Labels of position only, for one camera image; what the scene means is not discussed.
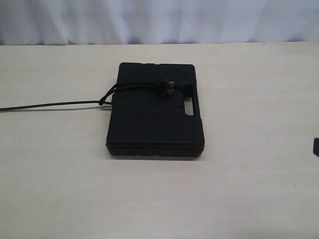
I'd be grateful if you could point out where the black plastic carry case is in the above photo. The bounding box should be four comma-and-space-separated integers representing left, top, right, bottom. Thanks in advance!
106, 62, 205, 157

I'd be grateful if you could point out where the black cord with frayed knot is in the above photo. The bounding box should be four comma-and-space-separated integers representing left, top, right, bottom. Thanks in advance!
0, 78, 194, 113

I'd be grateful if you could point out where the white backdrop curtain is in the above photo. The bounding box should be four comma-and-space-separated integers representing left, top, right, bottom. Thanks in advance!
0, 0, 319, 45

